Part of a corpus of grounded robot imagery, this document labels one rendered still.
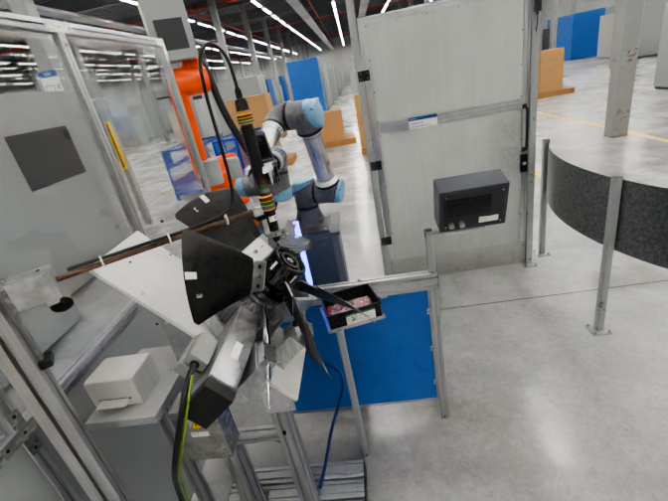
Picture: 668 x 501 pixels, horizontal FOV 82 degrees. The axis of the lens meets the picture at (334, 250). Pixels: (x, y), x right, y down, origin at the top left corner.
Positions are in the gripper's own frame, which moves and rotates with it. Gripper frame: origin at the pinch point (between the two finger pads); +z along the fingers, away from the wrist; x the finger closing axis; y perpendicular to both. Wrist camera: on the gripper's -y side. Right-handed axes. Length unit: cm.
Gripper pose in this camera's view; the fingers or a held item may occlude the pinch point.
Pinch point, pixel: (255, 170)
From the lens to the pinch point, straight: 116.6
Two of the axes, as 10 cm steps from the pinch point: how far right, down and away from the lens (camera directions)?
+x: -9.8, 1.4, 1.1
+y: 1.8, 9.0, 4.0
